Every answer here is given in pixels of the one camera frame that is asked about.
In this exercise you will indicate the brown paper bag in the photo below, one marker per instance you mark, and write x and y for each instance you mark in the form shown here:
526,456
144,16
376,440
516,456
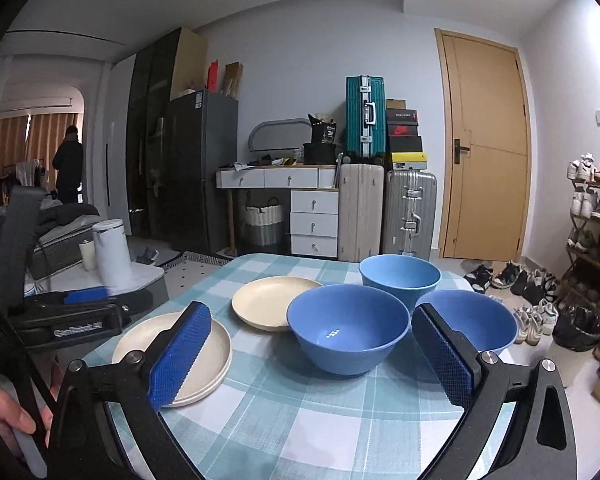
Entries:
233,80

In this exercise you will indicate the grey slippers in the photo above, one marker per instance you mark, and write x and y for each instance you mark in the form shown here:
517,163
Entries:
147,257

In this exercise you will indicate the teal checked tablecloth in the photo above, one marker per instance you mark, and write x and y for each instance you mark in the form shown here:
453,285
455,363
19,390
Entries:
290,410

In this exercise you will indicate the grey oval frame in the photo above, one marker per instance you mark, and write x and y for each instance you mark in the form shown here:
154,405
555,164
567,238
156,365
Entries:
260,127

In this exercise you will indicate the red black shoe box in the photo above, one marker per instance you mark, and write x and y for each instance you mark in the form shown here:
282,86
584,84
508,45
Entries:
404,129

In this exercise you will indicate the grey fridge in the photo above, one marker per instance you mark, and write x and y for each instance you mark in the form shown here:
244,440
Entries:
200,175

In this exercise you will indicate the woven laundry basket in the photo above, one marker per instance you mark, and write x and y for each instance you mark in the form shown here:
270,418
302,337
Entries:
263,222

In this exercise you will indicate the brown shoe box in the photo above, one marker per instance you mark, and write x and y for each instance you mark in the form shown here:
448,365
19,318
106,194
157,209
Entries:
396,104

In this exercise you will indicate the grey mattress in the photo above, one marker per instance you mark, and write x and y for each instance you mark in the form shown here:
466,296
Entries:
65,247

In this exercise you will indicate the shoe rack with shoes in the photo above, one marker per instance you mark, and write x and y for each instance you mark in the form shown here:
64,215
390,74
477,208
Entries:
592,260

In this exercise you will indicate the blue bowl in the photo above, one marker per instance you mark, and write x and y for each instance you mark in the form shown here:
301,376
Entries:
480,320
400,285
345,345

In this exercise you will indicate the wooden door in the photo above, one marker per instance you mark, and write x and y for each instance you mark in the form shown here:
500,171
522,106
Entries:
490,185

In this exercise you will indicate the black bag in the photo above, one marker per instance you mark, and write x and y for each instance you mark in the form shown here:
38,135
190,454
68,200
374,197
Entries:
325,132

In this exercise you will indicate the white black patterned rug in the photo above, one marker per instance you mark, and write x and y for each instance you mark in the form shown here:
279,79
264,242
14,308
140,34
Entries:
200,270

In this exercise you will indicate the teal suitcase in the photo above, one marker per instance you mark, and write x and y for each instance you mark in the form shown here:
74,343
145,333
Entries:
357,115

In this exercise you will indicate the white desk with drawers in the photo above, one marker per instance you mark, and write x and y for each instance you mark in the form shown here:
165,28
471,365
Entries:
310,220

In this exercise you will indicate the group of sneakers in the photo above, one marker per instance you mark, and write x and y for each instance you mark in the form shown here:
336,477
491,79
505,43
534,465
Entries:
530,325

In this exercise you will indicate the trash bin with black bag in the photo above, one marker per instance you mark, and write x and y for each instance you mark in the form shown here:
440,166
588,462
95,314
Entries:
577,327

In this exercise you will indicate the dark shoe box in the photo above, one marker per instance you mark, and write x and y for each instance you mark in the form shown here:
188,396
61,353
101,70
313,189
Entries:
405,144

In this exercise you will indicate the black yellow shoe box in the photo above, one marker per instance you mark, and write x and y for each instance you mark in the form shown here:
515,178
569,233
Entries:
408,161

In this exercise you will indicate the beige suitcase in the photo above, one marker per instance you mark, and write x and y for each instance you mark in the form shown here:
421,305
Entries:
361,212

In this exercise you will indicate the person's left hand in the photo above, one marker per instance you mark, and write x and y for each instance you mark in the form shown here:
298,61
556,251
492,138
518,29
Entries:
2,410

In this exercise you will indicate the silver suitcase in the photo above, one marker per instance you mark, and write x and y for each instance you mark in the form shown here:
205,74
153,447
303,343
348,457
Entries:
410,215

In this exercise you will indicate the tan curtains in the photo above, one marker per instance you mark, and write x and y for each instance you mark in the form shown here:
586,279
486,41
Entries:
15,145

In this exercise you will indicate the white cylindrical appliance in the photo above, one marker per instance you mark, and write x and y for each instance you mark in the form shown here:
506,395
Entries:
112,255

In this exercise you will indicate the small cream cup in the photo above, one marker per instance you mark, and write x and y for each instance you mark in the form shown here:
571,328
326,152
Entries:
86,255

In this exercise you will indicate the red bag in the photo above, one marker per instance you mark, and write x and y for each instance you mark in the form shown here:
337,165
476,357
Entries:
213,76

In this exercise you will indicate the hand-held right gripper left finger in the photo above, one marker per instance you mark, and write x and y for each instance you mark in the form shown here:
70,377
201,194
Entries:
180,355

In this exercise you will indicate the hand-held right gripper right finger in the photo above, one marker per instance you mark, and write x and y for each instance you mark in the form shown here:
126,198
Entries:
445,360

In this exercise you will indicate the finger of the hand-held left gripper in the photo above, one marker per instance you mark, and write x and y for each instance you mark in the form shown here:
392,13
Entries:
85,295

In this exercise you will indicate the dark glossy wardrobe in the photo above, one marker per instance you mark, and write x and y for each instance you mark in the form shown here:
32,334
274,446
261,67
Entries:
147,135

